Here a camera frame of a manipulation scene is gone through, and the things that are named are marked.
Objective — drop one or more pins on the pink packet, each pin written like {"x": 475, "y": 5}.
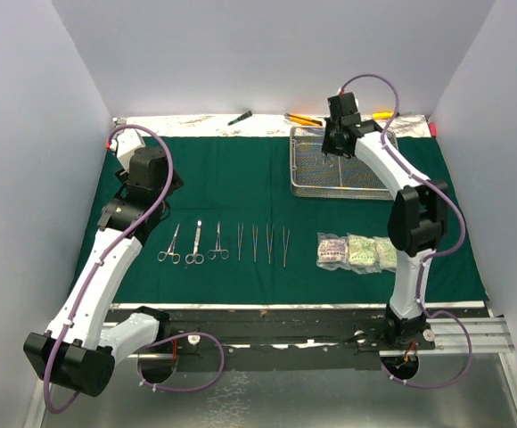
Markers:
{"x": 332, "y": 252}

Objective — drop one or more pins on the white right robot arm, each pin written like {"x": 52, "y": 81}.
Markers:
{"x": 418, "y": 218}

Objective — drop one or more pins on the green black screwdriver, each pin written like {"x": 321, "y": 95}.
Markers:
{"x": 240, "y": 118}

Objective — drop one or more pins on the metal mesh instrument tray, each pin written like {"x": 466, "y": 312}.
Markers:
{"x": 316, "y": 175}

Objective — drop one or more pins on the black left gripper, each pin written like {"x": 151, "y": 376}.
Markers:
{"x": 175, "y": 182}

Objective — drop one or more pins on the green gauze packet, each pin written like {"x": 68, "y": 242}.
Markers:
{"x": 387, "y": 254}
{"x": 363, "y": 257}

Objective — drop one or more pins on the aluminium front rail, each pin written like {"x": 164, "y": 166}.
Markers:
{"x": 472, "y": 335}

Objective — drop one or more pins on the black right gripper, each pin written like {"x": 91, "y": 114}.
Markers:
{"x": 327, "y": 147}

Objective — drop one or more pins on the red object at table edge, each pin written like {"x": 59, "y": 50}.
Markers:
{"x": 433, "y": 129}

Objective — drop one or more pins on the steel scissors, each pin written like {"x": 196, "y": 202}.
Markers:
{"x": 195, "y": 258}

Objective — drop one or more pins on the curved tip steel tweezers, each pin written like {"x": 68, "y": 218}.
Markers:
{"x": 240, "y": 232}

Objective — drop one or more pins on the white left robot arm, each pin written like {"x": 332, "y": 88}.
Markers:
{"x": 75, "y": 352}

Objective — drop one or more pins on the yellow handled screwdriver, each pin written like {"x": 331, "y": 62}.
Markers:
{"x": 383, "y": 115}

